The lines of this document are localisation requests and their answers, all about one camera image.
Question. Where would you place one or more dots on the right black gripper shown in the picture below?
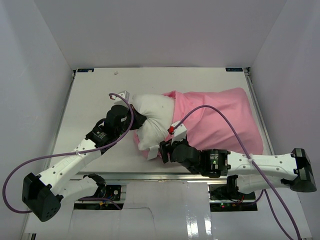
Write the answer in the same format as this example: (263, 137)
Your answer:
(166, 147)

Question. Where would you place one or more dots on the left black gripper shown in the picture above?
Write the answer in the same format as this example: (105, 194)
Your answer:
(138, 118)

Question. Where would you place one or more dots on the white pillow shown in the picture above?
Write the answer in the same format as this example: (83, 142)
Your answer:
(158, 110)

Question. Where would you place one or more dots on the pink floral pillowcase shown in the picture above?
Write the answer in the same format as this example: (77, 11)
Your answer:
(218, 120)

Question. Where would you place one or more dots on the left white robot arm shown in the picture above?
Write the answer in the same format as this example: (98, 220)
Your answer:
(44, 193)

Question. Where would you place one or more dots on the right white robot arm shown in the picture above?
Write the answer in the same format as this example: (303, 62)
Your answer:
(245, 174)

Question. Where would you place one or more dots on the left blue table label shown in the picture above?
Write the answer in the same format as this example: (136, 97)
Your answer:
(85, 70)

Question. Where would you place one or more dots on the blue table label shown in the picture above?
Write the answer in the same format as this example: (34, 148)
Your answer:
(85, 70)
(234, 69)

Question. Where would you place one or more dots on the right blue table label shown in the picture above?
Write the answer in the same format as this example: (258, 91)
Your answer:
(234, 69)

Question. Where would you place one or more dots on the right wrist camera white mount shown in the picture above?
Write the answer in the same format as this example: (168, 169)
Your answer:
(178, 131)

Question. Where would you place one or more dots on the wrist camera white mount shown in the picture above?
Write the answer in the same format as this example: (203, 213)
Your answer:
(122, 100)
(178, 131)

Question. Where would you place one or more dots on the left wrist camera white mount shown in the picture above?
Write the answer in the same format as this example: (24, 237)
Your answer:
(122, 100)

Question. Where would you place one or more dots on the aluminium table front rail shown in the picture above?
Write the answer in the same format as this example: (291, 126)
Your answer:
(152, 176)

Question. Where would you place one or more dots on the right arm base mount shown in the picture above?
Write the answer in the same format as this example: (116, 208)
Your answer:
(225, 198)

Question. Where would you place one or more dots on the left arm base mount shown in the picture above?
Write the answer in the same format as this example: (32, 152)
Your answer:
(105, 198)

